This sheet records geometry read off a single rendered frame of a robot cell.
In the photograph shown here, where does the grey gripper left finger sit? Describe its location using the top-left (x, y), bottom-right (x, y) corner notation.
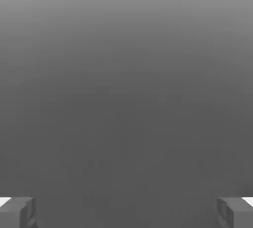
top-left (0, 196), bottom-right (38, 228)

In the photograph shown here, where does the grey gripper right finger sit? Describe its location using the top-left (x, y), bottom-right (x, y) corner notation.
top-left (215, 196), bottom-right (253, 228)

